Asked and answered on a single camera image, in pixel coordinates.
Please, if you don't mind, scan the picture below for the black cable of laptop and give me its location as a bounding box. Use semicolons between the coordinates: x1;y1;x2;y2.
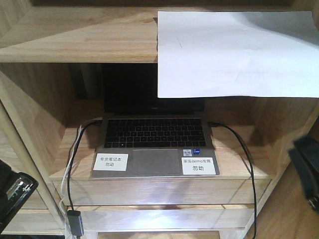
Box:
208;121;258;239
66;119;103;212

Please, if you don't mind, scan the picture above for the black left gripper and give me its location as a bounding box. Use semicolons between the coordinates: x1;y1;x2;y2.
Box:
0;161;38;227

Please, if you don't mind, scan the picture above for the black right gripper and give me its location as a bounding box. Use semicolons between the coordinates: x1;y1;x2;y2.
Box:
289;135;319;212

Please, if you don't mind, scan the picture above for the white label left on laptop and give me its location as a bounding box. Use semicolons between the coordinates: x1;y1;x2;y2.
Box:
93;153;129;171

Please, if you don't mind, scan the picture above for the white cable left of laptop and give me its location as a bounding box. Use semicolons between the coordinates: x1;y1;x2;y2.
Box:
58;118;100;239

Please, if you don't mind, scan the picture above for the grey open laptop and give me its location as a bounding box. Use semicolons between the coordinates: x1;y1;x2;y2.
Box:
92;63;219;178

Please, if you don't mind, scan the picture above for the white paper sheet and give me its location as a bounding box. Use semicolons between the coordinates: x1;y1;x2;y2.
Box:
158;11;319;98

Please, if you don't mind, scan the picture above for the white label on laptop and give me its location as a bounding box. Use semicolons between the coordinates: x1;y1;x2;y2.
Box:
181;157;217;175
93;153;129;171

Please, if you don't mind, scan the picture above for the light wooden shelf unit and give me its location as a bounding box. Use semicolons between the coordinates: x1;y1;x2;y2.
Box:
0;0;319;239

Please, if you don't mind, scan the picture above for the black cable right of laptop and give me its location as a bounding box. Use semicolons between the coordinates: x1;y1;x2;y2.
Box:
208;121;258;239

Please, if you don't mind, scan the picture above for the grey usb hub adapter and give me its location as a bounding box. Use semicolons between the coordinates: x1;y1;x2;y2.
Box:
67;210;84;237

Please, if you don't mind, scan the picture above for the white label right on laptop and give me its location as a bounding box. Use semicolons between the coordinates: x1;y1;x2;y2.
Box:
181;157;217;175

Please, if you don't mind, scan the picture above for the black cable left of laptop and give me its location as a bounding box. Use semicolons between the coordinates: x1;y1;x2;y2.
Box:
66;119;103;212

